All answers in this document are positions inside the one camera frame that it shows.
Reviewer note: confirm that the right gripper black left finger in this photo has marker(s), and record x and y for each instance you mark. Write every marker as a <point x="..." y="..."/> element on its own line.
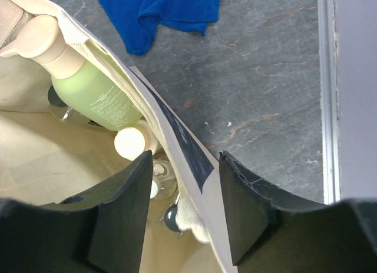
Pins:
<point x="98" y="230"/>

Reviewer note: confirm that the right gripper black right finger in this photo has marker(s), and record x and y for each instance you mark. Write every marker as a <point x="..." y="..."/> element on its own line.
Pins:
<point x="273" y="230"/>

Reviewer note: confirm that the clear square bottle back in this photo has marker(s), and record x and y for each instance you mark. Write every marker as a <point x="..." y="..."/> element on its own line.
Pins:
<point x="169" y="217"/>

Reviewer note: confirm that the silver round bottle white cap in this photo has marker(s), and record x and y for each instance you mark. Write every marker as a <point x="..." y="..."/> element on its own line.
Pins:
<point x="164" y="183"/>

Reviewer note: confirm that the beige jar wide lid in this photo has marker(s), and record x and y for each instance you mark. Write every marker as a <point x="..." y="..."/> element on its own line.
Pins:
<point x="132" y="141"/>

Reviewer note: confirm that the beige canvas tote bag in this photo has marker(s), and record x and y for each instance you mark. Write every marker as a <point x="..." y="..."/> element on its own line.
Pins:
<point x="44" y="160"/>

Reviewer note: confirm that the green bottle beige flip cap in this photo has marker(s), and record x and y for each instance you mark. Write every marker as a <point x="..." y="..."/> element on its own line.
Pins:
<point x="79" y="83"/>

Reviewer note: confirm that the blue cloth behind bag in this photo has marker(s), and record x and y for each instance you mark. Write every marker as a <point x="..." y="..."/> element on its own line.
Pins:
<point x="136" y="21"/>

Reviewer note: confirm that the aluminium front rail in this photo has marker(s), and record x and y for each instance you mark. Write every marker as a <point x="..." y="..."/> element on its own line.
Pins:
<point x="329" y="100"/>

